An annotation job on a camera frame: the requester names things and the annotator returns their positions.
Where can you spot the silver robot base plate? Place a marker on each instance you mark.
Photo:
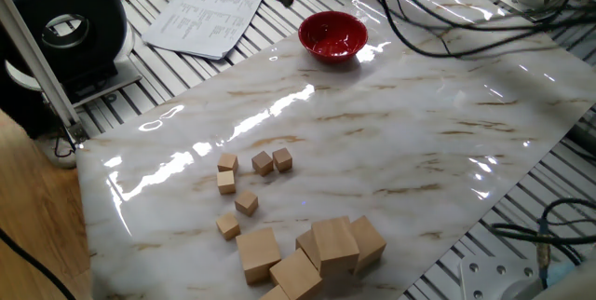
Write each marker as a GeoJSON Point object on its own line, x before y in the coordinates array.
{"type": "Point", "coordinates": [484, 281]}

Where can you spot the small wooden cube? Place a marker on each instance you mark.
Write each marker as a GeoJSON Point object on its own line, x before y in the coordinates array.
{"type": "Point", "coordinates": [246, 203]}
{"type": "Point", "coordinates": [228, 225]}
{"type": "Point", "coordinates": [227, 162]}
{"type": "Point", "coordinates": [262, 163]}
{"type": "Point", "coordinates": [226, 182]}
{"type": "Point", "coordinates": [282, 159]}

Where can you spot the white marble pattern board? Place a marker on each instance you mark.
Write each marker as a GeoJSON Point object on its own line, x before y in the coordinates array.
{"type": "Point", "coordinates": [372, 174]}

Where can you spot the large wooden cube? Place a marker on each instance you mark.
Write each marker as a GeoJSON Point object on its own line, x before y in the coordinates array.
{"type": "Point", "coordinates": [274, 294]}
{"type": "Point", "coordinates": [258, 254]}
{"type": "Point", "coordinates": [370, 241]}
{"type": "Point", "coordinates": [295, 274]}
{"type": "Point", "coordinates": [307, 246]}
{"type": "Point", "coordinates": [335, 244]}

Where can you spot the aluminium frame profile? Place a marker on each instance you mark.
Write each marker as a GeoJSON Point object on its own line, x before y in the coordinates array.
{"type": "Point", "coordinates": [35, 62]}

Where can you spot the red bowl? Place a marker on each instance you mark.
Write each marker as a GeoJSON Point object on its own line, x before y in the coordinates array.
{"type": "Point", "coordinates": [333, 34]}

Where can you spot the white printed paper stack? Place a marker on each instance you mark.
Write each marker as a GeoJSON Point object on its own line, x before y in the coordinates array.
{"type": "Point", "coordinates": [205, 16]}

